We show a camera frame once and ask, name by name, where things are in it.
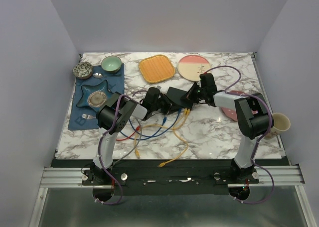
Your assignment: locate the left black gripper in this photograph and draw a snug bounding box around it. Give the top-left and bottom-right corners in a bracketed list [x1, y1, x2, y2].
[151, 94, 180, 115]

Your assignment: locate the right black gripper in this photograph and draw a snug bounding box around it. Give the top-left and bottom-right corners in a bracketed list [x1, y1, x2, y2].
[180, 82, 206, 105]

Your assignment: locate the black network switch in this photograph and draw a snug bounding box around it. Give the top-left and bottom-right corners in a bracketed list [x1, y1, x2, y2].
[166, 87, 193, 110]

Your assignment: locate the blue ethernet cable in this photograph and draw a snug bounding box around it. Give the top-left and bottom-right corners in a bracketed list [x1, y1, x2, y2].
[128, 116, 167, 139]
[119, 109, 181, 141]

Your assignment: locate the red ethernet cable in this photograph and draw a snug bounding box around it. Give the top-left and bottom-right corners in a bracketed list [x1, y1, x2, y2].
[116, 127, 140, 141]

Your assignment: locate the grey ethernet cable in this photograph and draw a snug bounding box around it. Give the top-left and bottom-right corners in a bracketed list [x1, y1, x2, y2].
[113, 117, 143, 166]

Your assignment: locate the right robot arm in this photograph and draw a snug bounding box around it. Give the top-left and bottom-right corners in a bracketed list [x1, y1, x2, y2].
[157, 73, 273, 183]

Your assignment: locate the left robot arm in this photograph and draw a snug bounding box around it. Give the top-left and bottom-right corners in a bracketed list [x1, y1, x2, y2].
[93, 88, 173, 185]

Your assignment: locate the pink and cream plate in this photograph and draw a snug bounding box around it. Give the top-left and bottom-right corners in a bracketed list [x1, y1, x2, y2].
[177, 55, 212, 82]

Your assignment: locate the pink dotted plate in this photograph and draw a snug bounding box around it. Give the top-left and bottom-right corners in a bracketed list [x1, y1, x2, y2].
[221, 90, 244, 121]

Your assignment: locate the orange woven square tray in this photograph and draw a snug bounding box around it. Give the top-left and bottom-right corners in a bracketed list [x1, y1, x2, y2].
[139, 54, 175, 84]

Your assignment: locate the green ceramic bowl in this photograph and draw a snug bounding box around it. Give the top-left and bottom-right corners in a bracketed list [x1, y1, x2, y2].
[101, 56, 122, 73]

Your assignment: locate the small round saucer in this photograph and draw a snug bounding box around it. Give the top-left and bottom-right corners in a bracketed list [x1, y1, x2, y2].
[87, 91, 107, 108]

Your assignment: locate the blue star-shaped dish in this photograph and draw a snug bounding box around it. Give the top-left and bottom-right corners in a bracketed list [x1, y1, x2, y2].
[75, 80, 118, 112]

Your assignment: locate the silver metal spoon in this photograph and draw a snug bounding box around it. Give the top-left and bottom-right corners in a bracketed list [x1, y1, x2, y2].
[92, 73, 121, 79]

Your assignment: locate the blue cloth placemat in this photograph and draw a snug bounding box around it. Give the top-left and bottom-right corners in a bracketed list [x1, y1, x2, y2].
[68, 64, 124, 131]

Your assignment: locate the silver fork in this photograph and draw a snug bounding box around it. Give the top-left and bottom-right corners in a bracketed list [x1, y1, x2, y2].
[81, 113, 96, 120]

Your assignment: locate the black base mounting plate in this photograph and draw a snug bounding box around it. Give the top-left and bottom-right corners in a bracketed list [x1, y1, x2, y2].
[82, 159, 259, 196]

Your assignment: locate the cream ceramic mug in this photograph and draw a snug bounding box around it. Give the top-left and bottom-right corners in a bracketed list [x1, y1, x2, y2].
[264, 113, 291, 140]

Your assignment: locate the patterned small bowl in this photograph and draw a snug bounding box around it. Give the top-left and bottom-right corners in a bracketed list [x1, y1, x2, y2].
[72, 62, 93, 80]

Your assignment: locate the aluminium rail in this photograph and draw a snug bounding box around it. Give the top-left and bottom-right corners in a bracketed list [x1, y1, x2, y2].
[40, 166, 305, 188]

